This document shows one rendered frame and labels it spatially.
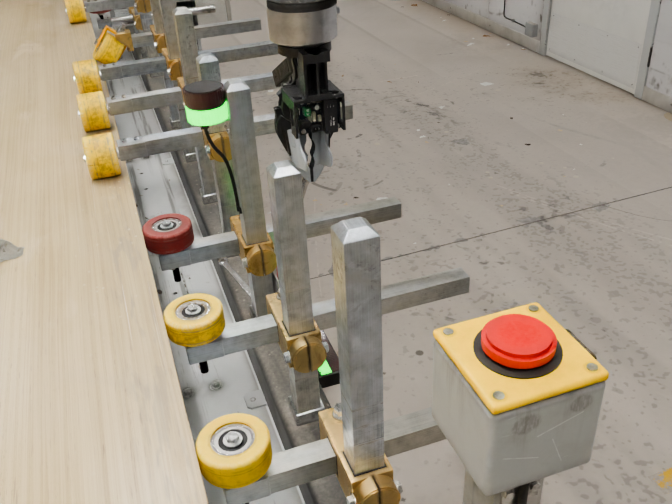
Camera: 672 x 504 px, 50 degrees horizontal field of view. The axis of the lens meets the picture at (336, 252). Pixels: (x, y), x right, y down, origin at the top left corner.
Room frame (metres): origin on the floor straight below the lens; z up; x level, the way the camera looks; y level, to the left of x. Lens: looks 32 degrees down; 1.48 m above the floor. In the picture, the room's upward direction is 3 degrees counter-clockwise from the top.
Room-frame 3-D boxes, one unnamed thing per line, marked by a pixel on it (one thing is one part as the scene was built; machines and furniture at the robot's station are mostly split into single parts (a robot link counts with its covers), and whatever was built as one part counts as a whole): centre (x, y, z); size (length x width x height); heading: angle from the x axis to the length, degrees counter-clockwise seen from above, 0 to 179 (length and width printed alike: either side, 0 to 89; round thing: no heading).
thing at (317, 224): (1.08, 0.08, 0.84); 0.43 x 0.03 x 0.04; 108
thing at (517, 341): (0.30, -0.10, 1.22); 0.04 x 0.04 x 0.02
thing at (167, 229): (1.02, 0.27, 0.85); 0.08 x 0.08 x 0.11
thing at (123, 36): (1.98, 0.57, 0.95); 0.10 x 0.04 x 0.10; 108
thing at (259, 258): (1.05, 0.14, 0.85); 0.13 x 0.06 x 0.05; 18
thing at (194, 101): (1.01, 0.18, 1.13); 0.06 x 0.06 x 0.02
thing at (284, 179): (0.79, 0.06, 0.87); 0.03 x 0.03 x 0.48; 18
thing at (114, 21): (2.75, 0.61, 0.83); 0.43 x 0.03 x 0.04; 108
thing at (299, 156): (0.94, 0.04, 1.05); 0.06 x 0.03 x 0.09; 18
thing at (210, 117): (1.01, 0.18, 1.10); 0.06 x 0.06 x 0.02
